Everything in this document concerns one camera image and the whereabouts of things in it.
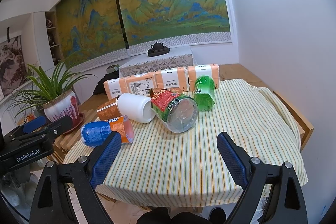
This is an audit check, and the green plastic cup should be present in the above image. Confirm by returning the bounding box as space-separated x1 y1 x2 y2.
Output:
194 76 215 111

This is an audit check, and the white plastic cup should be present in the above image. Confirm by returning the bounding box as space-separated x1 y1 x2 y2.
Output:
117 93 155 123

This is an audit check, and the red green label clear cup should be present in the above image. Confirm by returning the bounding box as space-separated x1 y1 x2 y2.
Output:
150 90 199 134

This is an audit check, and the wooden slatted tray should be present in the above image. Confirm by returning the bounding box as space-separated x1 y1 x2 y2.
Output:
47 109 97 164

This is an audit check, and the red pot saucer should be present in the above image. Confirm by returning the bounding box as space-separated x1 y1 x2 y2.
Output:
63 112 85 135

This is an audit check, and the red white plant pot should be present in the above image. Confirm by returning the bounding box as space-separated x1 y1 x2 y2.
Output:
42 89 79 125

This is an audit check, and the green potted plant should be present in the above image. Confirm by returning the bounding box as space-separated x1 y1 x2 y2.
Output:
7 58 93 116

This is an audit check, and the black bag on floor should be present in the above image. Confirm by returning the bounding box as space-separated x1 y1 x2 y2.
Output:
92 71 119 96

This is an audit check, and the orange tissue pack far left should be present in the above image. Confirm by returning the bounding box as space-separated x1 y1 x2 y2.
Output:
104 77 129 100

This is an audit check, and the orange tissue pack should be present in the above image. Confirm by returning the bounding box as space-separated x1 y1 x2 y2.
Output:
104 77 129 100
155 67 189 92
187 64 220 92

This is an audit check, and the orange tissue pack barcode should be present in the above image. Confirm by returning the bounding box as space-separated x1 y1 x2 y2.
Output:
126 72 158 96

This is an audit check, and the striped yellow tablecloth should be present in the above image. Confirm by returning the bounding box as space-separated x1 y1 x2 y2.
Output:
63 78 309 208

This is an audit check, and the dark teapot set tray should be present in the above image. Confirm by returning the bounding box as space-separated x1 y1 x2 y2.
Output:
147 42 170 57

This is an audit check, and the white patterned low table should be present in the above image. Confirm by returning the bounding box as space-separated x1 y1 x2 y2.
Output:
118 46 194 77

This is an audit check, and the orange tissue pack far right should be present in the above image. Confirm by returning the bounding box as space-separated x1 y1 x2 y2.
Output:
187 64 220 92

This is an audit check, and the ink painting wall scroll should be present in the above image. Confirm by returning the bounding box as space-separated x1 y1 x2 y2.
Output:
0 36 27 97

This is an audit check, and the wooden wall shelf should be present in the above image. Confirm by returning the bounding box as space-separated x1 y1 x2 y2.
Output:
45 11 64 65

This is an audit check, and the green landscape wall painting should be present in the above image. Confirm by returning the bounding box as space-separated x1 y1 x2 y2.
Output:
55 0 231 65

